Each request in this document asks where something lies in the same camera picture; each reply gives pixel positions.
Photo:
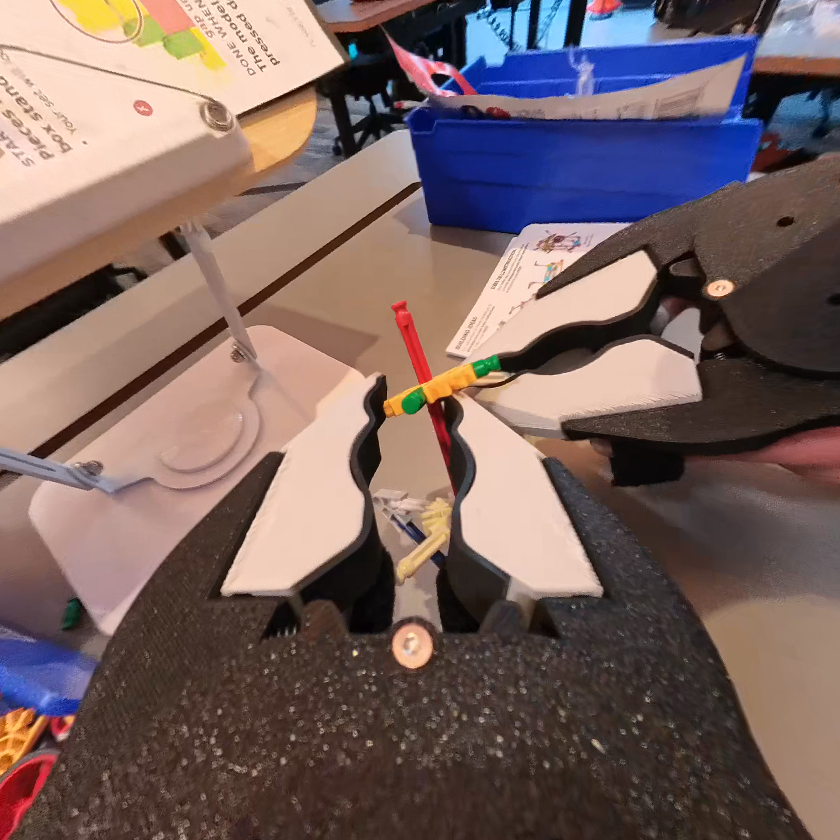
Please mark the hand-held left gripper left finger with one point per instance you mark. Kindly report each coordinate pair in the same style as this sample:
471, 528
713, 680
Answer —
302, 518

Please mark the white document stand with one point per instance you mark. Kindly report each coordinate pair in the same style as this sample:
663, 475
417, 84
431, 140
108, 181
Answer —
164, 459

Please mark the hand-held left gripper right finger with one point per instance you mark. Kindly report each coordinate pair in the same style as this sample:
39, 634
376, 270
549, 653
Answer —
525, 525

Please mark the person's right hand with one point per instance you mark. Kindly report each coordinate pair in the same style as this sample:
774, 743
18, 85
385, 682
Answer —
787, 449

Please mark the blue parts bin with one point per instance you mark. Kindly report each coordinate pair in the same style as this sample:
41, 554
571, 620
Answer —
39, 663

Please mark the blue bin with papers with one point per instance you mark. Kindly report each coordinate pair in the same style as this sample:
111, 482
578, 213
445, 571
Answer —
577, 170

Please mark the colourful construction toy model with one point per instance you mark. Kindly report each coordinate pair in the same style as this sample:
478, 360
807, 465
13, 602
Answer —
420, 354

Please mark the illustrated instruction booklet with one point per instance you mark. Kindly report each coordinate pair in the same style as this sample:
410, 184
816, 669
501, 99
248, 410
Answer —
505, 289

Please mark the pile of colourful construction pieces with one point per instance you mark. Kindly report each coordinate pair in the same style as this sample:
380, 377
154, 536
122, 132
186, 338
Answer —
23, 768

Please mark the orange traffic cone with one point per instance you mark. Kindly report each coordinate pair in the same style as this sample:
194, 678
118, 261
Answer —
604, 6

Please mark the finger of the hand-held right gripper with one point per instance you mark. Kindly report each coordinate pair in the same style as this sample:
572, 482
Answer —
590, 302
623, 394

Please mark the white paper sheet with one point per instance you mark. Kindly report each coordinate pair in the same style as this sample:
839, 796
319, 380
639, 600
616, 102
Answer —
590, 98

